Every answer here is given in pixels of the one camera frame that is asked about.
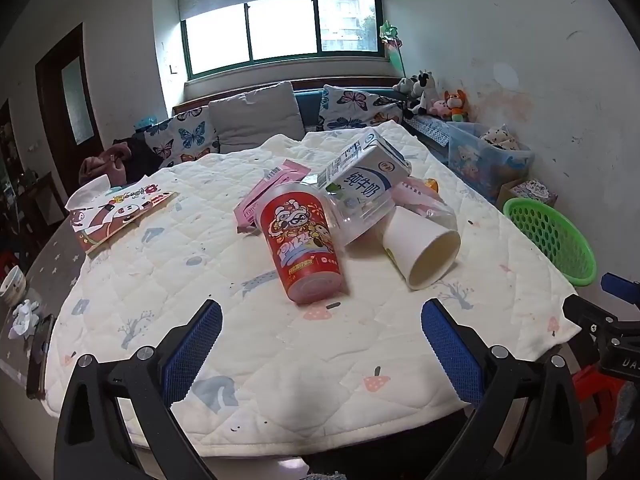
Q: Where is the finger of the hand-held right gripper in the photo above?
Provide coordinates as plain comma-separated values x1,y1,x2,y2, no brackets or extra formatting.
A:
562,294,619,335
601,272,640,307

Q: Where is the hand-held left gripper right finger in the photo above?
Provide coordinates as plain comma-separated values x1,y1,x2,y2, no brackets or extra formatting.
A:
421,297,587,480

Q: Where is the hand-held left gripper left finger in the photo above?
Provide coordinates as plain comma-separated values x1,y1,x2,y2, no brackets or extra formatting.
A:
54,299,223,480

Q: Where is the green plastic basket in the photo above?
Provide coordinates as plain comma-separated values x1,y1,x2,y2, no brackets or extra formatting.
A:
502,196,597,287

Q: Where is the white paper cup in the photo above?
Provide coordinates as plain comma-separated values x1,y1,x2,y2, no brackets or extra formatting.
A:
382,206,461,291

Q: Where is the clear plastic container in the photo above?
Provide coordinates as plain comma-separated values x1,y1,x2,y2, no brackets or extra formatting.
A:
422,197,459,235

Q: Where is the red printed plastic cup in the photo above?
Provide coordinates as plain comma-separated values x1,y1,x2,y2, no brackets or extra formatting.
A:
255,183,349,306

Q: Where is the clear plastic cup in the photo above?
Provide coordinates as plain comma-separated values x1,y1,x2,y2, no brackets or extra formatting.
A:
327,186,399,248

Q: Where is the pink plastic wrapper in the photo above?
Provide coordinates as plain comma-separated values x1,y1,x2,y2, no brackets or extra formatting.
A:
392,177,441,216

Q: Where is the pink snack packet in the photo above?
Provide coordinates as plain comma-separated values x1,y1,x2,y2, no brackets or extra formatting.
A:
234,159,312,234

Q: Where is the white blue milk carton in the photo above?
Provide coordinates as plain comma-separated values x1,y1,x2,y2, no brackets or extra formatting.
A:
318,128,412,201

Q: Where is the red plastic stool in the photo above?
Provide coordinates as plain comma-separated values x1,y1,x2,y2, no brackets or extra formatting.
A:
571,366,627,457

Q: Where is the colourful children's book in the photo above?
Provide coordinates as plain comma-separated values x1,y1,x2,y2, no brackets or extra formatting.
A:
510,179,552,202

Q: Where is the brown cardboard box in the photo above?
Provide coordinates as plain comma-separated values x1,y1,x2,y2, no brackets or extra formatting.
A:
496,178,559,212

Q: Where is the black smartphone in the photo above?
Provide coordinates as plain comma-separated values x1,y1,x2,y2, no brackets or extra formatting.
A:
25,313,57,401

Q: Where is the panda printed book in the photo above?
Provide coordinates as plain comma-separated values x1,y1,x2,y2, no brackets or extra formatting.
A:
69,185,181,259

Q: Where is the crumpled white tissue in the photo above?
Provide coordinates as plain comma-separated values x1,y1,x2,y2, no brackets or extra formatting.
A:
7,299,42,339

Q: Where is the clear plastic storage box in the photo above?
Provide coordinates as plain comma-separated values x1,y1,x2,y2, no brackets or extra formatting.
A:
446,121,536,197

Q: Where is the spotted cream cloth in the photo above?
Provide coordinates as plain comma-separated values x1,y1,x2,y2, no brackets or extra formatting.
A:
479,124,522,151

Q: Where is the white ceramic bowl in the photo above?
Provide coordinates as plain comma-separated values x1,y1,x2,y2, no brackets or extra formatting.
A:
0,265,27,307

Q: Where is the black cloth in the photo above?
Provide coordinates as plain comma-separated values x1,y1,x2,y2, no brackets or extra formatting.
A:
112,136,164,182

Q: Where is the butterfly print pillow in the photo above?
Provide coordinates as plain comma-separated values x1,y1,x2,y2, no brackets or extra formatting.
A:
317,85,407,133
145,106,222,169

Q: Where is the blue white striped cloth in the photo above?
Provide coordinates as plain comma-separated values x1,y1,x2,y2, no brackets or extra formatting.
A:
401,113,452,149

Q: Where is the grey cushion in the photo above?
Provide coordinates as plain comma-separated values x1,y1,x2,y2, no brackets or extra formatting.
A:
207,81,306,154

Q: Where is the orange fox plush toy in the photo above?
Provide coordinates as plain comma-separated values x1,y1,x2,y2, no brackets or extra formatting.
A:
443,89,470,122

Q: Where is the cow plush toy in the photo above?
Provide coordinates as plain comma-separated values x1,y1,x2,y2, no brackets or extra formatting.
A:
416,70,442,116

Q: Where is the grey white plush toy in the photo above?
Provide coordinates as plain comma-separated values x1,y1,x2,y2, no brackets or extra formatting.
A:
392,77,421,111

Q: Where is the blue bench mat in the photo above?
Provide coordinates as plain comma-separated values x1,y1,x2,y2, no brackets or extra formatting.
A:
294,88,325,129

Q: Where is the dark wooden door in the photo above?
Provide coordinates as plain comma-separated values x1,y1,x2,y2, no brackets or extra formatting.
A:
35,22,99,183

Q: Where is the green pinwheel toy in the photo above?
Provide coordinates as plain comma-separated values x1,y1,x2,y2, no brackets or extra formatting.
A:
378,21,408,77

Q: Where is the window with green frame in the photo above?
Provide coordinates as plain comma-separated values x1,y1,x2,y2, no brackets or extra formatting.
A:
181,0,385,79

